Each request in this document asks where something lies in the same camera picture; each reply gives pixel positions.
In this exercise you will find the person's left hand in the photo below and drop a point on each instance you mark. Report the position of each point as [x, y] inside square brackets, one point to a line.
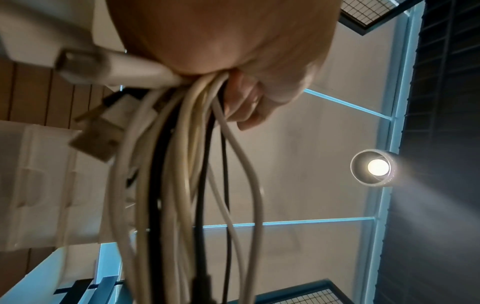
[225, 35]

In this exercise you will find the white drawer organizer box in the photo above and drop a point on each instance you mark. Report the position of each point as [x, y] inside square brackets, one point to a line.
[45, 178]

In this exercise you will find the beige roller blind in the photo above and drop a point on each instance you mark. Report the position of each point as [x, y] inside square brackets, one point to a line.
[318, 163]
[300, 252]
[360, 65]

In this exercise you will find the wooden slatted table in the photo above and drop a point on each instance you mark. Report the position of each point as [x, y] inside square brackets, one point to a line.
[37, 95]

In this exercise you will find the round ceiling lamp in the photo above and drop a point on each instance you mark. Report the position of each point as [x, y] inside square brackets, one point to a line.
[375, 166]

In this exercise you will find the dark slatted blind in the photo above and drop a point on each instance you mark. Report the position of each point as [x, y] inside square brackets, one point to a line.
[438, 148]

